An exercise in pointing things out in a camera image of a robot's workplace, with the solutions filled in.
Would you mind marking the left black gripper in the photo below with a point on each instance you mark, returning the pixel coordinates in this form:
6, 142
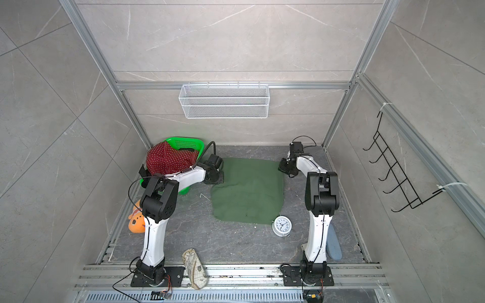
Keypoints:
222, 180

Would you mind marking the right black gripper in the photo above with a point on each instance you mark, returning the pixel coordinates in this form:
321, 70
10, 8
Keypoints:
283, 168

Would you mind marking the green skirt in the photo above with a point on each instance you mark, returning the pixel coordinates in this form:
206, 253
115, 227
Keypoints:
252, 191

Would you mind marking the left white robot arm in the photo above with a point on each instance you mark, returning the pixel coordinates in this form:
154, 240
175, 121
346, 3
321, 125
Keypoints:
157, 205

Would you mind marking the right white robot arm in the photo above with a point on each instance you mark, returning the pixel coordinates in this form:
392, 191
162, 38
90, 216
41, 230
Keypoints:
321, 200

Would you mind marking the green plastic basket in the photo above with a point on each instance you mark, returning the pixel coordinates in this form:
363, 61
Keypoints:
178, 143

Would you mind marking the red polka dot skirt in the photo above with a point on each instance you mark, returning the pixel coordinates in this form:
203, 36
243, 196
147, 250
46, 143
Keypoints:
164, 159

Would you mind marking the white round clock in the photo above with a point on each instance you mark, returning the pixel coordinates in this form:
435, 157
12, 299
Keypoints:
282, 226

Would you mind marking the blue grey insole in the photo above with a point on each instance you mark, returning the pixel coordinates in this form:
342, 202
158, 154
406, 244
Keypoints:
333, 246

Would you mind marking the orange plush toy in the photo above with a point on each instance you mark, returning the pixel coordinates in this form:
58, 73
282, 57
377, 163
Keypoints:
136, 219

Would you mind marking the patterned beige shoe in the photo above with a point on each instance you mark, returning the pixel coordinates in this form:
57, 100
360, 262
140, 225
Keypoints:
196, 271

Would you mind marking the white wire mesh basket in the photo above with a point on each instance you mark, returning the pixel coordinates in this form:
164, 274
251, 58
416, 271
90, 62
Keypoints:
225, 101

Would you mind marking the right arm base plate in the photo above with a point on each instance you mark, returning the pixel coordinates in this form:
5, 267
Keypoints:
296, 276

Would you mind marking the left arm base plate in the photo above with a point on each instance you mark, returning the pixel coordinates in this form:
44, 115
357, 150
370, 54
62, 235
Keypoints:
158, 277

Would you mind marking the black wall hook rack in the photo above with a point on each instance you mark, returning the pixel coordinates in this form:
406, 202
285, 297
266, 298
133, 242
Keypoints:
396, 172

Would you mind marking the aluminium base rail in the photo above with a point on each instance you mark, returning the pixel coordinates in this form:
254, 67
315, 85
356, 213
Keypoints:
237, 283

